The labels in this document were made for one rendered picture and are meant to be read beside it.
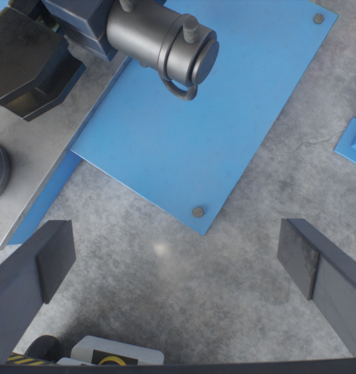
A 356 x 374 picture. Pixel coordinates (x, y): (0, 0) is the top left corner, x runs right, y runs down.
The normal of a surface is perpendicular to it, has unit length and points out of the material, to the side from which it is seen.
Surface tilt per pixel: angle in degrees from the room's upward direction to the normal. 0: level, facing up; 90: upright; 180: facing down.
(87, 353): 0
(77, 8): 0
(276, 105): 0
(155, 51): 49
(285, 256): 83
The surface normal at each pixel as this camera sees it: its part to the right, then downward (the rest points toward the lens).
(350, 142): -0.09, -0.14
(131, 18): -0.26, 0.14
